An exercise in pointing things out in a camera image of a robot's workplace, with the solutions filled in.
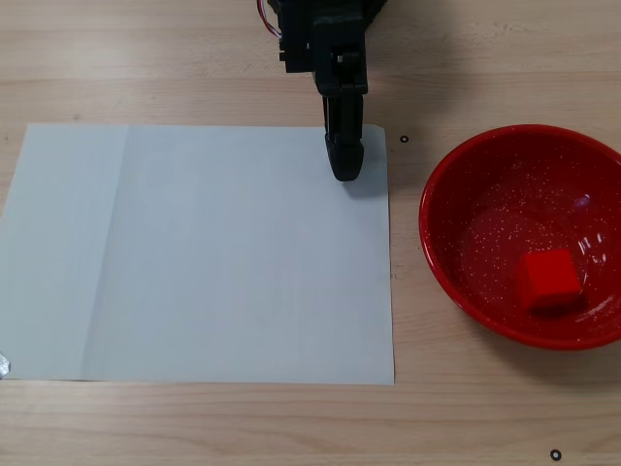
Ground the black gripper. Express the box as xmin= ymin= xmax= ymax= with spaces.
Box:
xmin=278 ymin=8 xmax=370 ymax=183

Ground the red cube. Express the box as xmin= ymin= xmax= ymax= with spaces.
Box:
xmin=513 ymin=248 xmax=585 ymax=315

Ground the red speckled bowl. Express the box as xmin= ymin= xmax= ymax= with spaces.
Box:
xmin=418 ymin=123 xmax=621 ymax=351

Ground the white paper sheet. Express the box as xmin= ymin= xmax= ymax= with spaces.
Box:
xmin=0 ymin=122 xmax=397 ymax=387

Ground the red white servo cable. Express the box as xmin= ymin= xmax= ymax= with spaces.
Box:
xmin=256 ymin=0 xmax=283 ymax=40

